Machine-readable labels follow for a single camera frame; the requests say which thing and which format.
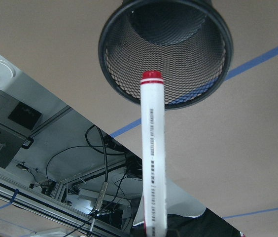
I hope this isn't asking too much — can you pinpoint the grey electronics box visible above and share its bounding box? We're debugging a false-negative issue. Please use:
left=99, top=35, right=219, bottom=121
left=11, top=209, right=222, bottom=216
left=0, top=90, right=42, bottom=168

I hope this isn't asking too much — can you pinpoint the red and white marker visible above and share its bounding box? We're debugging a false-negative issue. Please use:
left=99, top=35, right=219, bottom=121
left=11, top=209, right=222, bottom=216
left=140, top=71, right=167, bottom=237

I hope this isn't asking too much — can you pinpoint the aluminium frame rail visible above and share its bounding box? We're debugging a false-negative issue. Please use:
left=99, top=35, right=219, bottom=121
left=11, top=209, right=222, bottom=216
left=0, top=165, right=130, bottom=237

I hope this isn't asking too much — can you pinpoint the black mesh pen cup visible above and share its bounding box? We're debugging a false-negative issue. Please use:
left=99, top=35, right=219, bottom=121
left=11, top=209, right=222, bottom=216
left=98, top=0, right=233, bottom=110

